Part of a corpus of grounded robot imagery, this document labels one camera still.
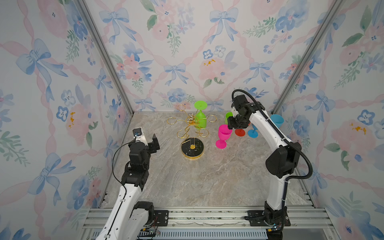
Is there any green wine glass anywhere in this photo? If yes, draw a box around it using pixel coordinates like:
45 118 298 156
194 101 208 129
225 112 233 125

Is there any red wine glass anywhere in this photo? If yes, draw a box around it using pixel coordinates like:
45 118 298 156
235 122 251 137

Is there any pink wine glass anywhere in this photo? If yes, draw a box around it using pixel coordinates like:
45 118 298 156
216 125 233 149

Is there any bright blue wine glass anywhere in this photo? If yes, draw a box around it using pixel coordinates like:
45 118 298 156
248 124 259 139

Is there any teal blue wine glass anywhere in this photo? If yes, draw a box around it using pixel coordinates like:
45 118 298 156
270 114 285 128

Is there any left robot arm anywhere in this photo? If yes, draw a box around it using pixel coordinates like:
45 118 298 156
97 129 160 240

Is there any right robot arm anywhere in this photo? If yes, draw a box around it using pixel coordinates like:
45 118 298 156
228 89 301 231

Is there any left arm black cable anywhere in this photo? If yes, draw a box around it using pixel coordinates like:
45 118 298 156
111 140 136 187

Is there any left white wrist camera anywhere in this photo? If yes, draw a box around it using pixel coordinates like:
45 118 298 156
133 128 148 146

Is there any gold wire wine glass rack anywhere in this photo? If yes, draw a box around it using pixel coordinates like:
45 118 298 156
167 105 217 160

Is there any black corrugated cable conduit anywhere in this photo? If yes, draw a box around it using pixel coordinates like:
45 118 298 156
231 89 313 211

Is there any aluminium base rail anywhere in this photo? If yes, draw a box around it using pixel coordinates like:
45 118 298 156
76 206 341 240

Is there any right aluminium corner post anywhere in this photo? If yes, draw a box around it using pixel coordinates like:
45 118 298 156
271 0 345 114

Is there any aluminium corner post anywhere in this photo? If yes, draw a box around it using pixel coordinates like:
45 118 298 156
74 0 134 117
271 0 345 114

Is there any left aluminium corner post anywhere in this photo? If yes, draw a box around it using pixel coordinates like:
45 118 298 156
74 0 134 117

